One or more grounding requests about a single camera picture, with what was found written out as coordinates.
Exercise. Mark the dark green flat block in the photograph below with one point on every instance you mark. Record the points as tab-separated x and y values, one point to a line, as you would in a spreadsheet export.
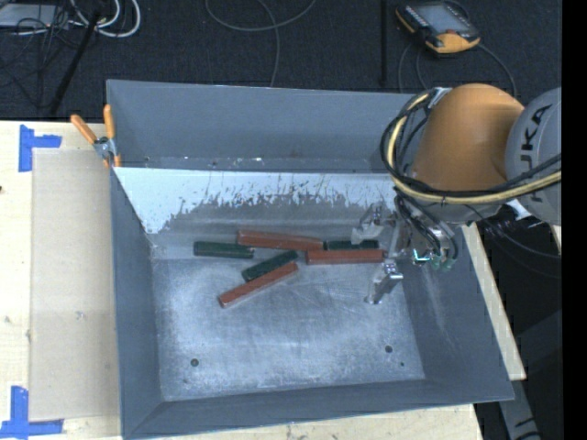
270	266
222	249
351	245

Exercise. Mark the grey metal bin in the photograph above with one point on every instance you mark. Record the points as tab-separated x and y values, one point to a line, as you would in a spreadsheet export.
293	337

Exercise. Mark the pale flat board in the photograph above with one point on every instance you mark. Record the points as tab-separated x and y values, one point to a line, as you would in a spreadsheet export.
69	268

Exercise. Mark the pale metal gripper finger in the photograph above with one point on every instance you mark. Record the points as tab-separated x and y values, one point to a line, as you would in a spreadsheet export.
385	282
369	229

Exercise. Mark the red-brown flat block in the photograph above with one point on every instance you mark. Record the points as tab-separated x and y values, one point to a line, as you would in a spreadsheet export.
280	241
257	285
344	256

